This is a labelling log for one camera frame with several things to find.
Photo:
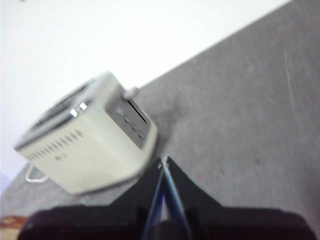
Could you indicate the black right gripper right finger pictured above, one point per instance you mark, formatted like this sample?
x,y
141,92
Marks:
x,y
225,225

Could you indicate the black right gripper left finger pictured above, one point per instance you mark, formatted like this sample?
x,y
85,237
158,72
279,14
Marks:
x,y
105,222

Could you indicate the brown bread slice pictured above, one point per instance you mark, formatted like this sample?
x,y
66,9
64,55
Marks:
x,y
12,222

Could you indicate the cream steel two-slot toaster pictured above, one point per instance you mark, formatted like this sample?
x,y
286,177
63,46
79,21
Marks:
x,y
95,152

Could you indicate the steel toast rack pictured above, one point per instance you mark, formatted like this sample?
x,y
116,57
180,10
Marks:
x,y
31,179

